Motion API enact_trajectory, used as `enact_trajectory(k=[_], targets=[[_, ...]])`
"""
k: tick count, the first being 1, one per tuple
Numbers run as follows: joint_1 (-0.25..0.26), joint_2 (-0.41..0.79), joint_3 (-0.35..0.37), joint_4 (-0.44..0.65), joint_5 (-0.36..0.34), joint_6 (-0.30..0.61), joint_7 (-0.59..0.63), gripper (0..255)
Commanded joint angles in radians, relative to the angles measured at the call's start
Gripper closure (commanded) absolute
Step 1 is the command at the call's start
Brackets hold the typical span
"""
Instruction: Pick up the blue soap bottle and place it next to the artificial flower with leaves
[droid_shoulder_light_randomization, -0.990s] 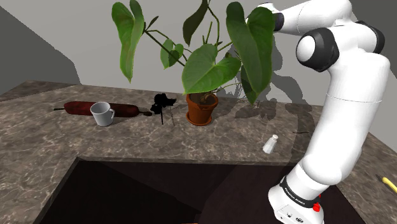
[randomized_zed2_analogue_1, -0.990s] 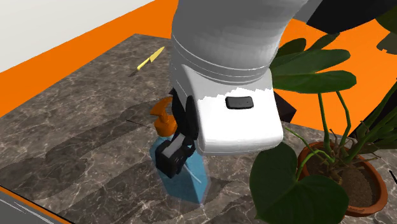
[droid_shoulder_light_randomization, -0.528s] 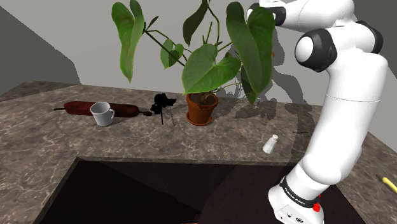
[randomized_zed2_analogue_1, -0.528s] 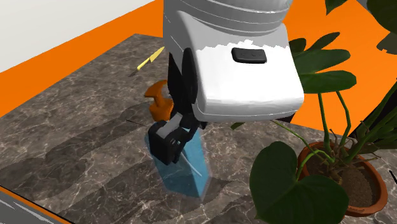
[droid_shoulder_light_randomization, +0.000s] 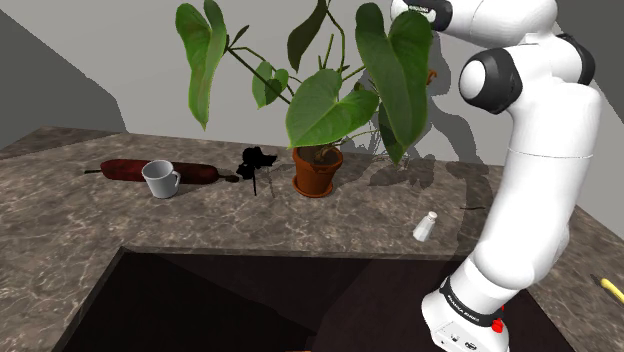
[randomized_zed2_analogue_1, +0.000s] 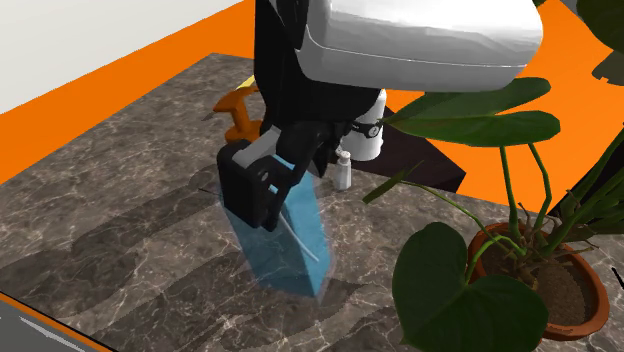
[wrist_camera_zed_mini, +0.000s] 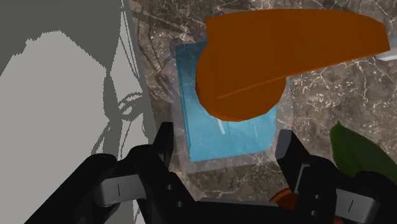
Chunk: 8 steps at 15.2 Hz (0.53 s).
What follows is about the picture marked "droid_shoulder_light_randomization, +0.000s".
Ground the black irregular shaped object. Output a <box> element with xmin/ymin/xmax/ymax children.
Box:
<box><xmin>235</xmin><ymin>146</ymin><xmax>279</xmax><ymax>197</ymax></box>

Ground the grey mug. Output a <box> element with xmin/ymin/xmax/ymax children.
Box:
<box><xmin>141</xmin><ymin>159</ymin><xmax>182</xmax><ymax>200</ymax></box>

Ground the dark red elongated object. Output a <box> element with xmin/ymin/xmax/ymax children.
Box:
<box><xmin>84</xmin><ymin>158</ymin><xmax>241</xmax><ymax>186</ymax></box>

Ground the yellow pen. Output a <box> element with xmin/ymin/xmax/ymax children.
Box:
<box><xmin>590</xmin><ymin>273</ymin><xmax>624</xmax><ymax>306</ymax></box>

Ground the white salt shaker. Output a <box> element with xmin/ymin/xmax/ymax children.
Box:
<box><xmin>412</xmin><ymin>210</ymin><xmax>439</xmax><ymax>243</ymax></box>

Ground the potted plant in terracotta pot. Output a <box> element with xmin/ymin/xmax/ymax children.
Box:
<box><xmin>175</xmin><ymin>0</ymin><xmax>435</xmax><ymax>199</ymax></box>

